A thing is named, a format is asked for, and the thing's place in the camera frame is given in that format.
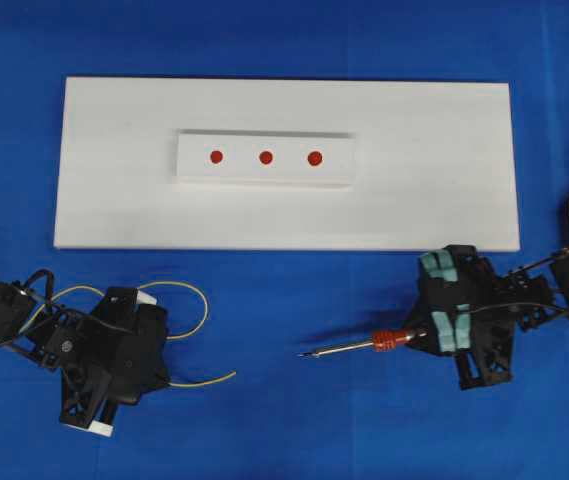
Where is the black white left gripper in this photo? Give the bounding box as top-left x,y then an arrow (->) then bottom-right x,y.
58,287 -> 157,437

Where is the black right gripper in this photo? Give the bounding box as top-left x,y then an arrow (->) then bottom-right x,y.
454,320 -> 515,390

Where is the red handled soldering iron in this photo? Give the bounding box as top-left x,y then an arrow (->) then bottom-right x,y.
299,329 -> 427,358

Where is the yellow solder wire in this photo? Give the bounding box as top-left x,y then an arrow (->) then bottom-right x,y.
18,281 -> 238,389

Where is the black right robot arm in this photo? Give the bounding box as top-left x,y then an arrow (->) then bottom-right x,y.
454,248 -> 569,390

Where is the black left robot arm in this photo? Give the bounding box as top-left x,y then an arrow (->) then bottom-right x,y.
0,269 -> 167,437

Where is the large white foam board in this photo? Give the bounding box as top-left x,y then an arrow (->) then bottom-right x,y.
54,77 -> 520,252

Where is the small white raised block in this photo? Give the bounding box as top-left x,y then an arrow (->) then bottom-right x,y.
176,131 -> 356,187

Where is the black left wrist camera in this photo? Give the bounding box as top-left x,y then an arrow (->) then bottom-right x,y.
108,304 -> 169,405

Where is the black soldering iron cord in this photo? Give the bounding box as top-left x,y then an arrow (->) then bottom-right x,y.
463,247 -> 569,321

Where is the black left camera cable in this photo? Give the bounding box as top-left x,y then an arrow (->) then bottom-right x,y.
0,269 -> 135,356

